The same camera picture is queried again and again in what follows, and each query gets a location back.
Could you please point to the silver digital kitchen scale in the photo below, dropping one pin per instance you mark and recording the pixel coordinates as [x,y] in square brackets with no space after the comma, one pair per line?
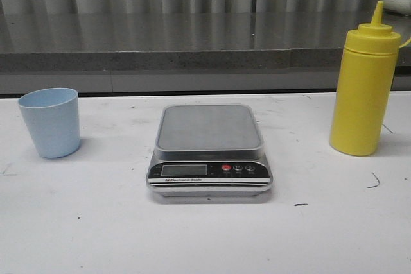
[209,151]

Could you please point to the light blue plastic cup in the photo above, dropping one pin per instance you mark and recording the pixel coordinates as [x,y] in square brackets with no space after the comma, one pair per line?
[52,119]

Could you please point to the yellow squeeze bottle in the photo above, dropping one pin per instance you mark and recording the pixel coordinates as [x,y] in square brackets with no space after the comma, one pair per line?
[366,73]

